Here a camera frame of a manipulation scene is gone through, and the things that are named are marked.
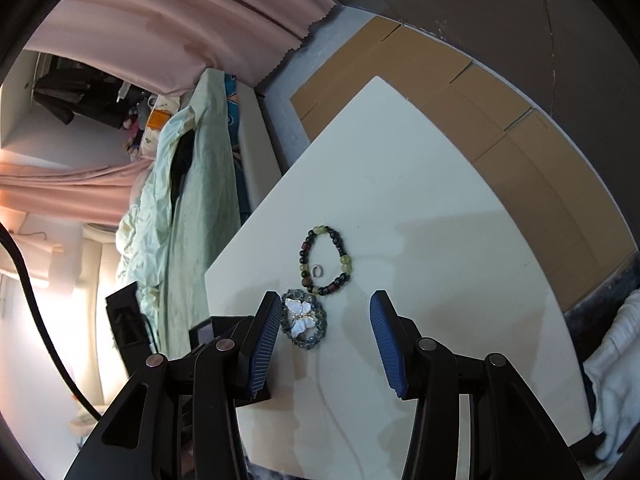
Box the blue printed bed sheet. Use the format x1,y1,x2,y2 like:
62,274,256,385
222,72,251,221

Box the black box lid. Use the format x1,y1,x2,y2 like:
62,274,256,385
105,282,151,361

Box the pile of plush toys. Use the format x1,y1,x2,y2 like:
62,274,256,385
122,102,151,153

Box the white cloth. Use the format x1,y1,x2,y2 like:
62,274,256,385
582,287,640,463

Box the black garment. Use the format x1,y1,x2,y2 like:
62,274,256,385
170,132,196,201

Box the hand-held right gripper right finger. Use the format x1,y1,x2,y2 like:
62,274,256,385
369,290,583,480

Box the bed with green sheet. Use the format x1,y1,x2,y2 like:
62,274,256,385
115,67,281,356

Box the draped pink curtain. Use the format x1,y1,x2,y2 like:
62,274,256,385
0,160,156,223

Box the white padded headboard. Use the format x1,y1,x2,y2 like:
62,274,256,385
80,222,123,406

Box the cream printed pillow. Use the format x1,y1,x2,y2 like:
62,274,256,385
140,92,193,153

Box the grey-blue glass bead bracelet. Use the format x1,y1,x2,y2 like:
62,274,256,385
280,287,328,350

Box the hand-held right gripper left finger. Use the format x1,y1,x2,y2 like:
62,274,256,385
62,290,283,480

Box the dark hanging clothes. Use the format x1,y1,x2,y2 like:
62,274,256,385
32,55,151,128

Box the green and black bead bracelet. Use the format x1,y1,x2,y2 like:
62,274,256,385
299,225,354,297

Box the black jewelry box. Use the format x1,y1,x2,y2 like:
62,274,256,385
187,315,273,403

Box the pale green duvet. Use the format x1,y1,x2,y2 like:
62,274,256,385
115,110,201,311

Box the white butterfly brooch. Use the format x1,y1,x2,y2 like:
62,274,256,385
285,299,318,337

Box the wide pink curtain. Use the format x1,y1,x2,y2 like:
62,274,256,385
25,0,336,96

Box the white table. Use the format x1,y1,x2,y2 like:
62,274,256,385
290,15,623,313

